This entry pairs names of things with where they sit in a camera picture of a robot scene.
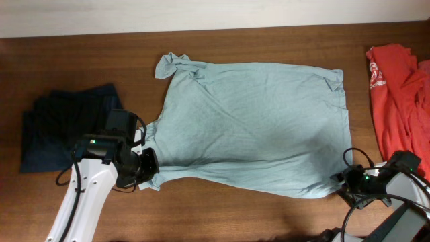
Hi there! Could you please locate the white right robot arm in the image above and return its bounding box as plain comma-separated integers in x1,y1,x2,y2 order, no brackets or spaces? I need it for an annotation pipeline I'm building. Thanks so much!
317,151,429,242

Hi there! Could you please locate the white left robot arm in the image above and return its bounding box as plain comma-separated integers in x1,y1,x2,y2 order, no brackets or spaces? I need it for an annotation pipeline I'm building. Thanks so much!
46,110,159,242

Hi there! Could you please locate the light blue t-shirt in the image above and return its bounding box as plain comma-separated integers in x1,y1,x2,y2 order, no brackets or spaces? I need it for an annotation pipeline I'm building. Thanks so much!
140,54,351,199

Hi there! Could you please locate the folded dark navy garment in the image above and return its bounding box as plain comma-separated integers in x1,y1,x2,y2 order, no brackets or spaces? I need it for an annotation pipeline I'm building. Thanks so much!
20,83,122,173

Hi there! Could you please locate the red t-shirt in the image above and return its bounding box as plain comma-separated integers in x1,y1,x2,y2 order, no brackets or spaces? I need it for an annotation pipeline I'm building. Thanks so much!
365,44,429,179

